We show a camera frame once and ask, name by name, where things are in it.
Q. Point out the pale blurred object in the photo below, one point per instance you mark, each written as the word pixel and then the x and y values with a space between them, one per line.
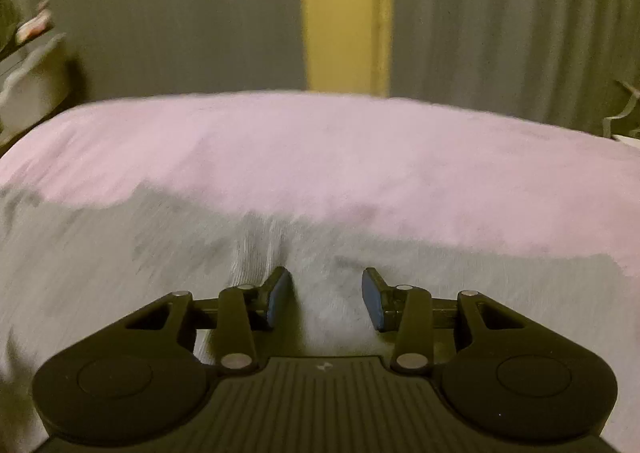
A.
pixel 35 78

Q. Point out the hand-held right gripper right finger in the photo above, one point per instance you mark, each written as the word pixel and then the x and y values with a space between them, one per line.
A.
pixel 372 298

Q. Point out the yellow curtain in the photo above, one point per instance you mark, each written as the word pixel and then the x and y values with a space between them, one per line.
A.
pixel 345 13

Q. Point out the grey pants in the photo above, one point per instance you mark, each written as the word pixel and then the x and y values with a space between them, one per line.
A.
pixel 125 273

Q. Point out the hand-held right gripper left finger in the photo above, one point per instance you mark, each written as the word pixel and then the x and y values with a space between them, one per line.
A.
pixel 278 298

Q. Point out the pink bed blanket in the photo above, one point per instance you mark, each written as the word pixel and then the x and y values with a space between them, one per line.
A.
pixel 350 158

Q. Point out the pink and white object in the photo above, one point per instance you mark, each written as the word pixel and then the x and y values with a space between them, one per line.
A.
pixel 34 23

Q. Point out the grey-green curtain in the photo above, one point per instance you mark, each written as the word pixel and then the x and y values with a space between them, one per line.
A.
pixel 500 18
pixel 175 18

